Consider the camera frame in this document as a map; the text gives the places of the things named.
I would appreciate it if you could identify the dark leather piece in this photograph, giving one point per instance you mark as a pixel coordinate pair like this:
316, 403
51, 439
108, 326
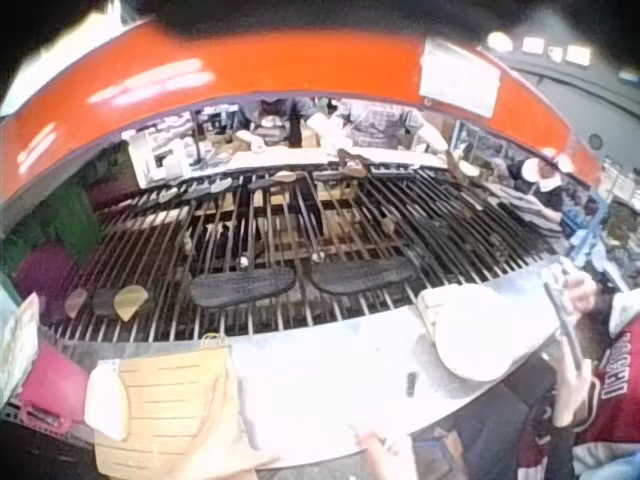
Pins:
104, 302

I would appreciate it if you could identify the blue storage rack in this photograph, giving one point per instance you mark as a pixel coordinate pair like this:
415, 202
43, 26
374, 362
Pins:
600, 220

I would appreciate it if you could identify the white paper sign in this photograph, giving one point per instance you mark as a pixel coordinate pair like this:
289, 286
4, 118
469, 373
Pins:
460, 77

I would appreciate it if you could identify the orange machine hood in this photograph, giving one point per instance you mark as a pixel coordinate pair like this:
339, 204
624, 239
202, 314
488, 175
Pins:
300, 65

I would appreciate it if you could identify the grey metal tool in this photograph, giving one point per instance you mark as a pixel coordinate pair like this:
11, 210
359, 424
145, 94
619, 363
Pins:
562, 320

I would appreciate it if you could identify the black shoe sole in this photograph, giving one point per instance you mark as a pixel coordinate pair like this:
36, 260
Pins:
365, 276
242, 289

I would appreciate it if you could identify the tan leather piece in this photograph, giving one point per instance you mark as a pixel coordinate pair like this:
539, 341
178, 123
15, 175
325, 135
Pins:
130, 301

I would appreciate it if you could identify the printed paper sheet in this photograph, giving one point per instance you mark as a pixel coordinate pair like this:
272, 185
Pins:
17, 345

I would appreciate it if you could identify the white shoe insole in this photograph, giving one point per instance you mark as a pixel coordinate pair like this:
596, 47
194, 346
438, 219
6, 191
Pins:
485, 335

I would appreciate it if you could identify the pink plastic crate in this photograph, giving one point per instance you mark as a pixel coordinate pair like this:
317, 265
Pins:
50, 387

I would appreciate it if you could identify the tan shoe sole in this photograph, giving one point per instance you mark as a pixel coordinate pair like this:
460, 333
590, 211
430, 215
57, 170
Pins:
284, 176

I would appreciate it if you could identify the pink leather piece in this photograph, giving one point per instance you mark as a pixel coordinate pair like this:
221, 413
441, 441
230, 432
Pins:
75, 302

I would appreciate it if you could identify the row of grey shoe soles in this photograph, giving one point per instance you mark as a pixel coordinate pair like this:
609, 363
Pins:
190, 190

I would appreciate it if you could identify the white machine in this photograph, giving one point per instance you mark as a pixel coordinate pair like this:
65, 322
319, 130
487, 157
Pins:
160, 155

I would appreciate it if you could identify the person's left hand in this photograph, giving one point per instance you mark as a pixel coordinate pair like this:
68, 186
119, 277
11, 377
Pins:
225, 465

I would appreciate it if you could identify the person's right hand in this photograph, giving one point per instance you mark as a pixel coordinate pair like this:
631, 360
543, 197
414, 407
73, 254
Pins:
392, 460

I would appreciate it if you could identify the green machine panel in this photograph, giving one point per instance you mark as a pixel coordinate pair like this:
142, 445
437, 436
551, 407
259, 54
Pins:
75, 217

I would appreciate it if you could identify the metal rod conveyor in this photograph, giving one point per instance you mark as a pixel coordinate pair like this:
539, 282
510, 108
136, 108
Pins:
430, 225

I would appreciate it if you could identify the person's right fingers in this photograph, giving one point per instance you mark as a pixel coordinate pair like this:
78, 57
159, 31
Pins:
367, 442

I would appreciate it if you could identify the brown shoe upper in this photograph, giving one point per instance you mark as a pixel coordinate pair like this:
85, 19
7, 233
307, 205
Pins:
352, 162

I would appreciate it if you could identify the white cloth piece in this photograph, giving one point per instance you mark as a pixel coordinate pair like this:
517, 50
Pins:
105, 400

